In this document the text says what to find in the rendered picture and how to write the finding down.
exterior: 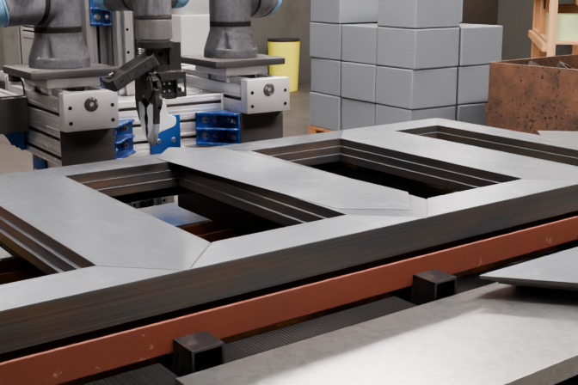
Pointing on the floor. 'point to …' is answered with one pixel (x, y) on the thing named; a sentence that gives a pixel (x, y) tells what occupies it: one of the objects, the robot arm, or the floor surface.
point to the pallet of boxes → (396, 57)
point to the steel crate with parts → (533, 94)
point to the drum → (287, 49)
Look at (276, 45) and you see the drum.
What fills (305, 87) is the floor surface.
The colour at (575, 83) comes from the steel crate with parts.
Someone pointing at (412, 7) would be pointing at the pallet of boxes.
